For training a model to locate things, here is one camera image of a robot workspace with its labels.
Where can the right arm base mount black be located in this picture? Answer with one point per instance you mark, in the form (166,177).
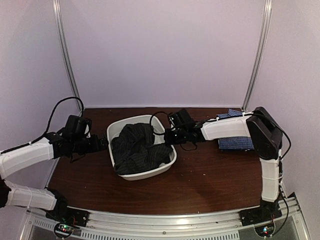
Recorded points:
(265,212)

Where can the right aluminium frame post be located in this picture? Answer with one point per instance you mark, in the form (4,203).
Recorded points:
(263,36)

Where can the left circuit board with leds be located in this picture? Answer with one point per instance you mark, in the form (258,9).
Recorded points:
(62,230)

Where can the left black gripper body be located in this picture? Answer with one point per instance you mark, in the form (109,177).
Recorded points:
(94,147)

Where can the front aluminium rail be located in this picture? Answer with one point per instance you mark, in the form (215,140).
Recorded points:
(223,225)

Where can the circuit board with leds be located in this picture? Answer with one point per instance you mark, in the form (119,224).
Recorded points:
(62,230)
(264,231)

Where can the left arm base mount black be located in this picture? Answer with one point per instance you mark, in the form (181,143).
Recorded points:
(72,217)

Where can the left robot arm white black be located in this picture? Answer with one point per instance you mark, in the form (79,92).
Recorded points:
(74,138)

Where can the blue checked shirt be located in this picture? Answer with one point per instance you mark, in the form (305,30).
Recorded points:
(238,143)

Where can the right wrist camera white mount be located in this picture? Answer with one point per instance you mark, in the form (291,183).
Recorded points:
(182,119)

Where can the right circuit board with leds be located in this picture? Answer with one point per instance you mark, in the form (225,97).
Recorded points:
(264,231)

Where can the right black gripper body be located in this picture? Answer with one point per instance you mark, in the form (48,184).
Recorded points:
(179,138)

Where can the left aluminium frame post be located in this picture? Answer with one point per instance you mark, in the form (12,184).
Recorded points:
(64,47)

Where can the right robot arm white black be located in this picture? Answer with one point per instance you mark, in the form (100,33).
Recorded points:
(258,125)

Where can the black pinstriped long sleeve shirt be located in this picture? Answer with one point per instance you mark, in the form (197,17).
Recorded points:
(135,151)

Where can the aluminium frame post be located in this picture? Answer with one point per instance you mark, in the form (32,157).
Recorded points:
(263,36)
(64,47)

